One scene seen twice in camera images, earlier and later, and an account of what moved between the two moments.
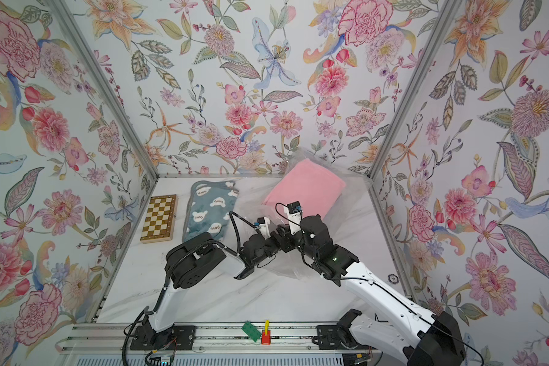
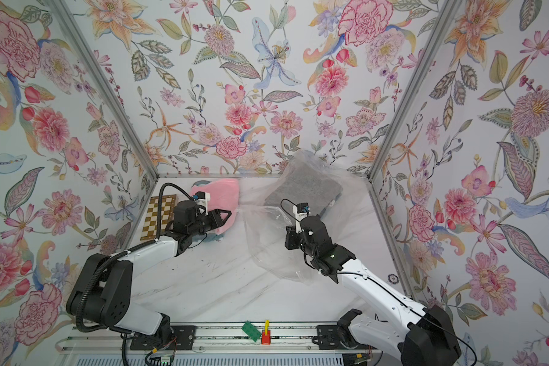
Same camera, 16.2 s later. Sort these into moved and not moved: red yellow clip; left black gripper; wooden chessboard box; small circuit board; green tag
Moved: left black gripper
Not moved: wooden chessboard box; red yellow clip; small circuit board; green tag
